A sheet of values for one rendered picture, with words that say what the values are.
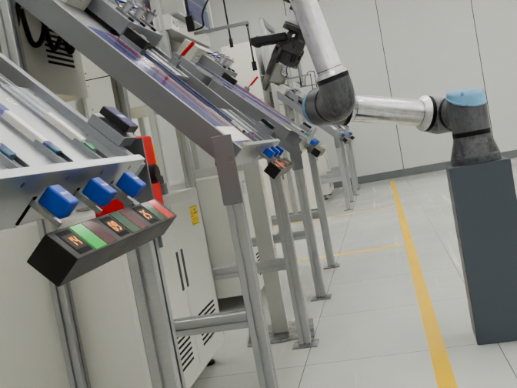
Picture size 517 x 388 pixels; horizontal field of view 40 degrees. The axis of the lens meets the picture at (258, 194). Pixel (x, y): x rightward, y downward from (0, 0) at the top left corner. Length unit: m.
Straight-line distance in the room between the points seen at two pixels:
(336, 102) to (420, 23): 7.88
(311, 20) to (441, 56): 7.86
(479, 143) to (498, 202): 0.18
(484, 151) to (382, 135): 7.60
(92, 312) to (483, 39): 8.51
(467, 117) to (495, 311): 0.59
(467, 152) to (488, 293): 0.43
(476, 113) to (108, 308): 1.22
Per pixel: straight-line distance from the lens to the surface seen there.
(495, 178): 2.26
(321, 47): 2.10
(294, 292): 2.54
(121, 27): 2.23
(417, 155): 9.87
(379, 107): 2.29
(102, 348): 1.98
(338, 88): 2.09
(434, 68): 9.90
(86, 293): 1.96
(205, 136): 1.81
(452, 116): 2.30
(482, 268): 2.29
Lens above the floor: 0.71
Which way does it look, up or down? 4 degrees down
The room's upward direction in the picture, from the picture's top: 10 degrees counter-clockwise
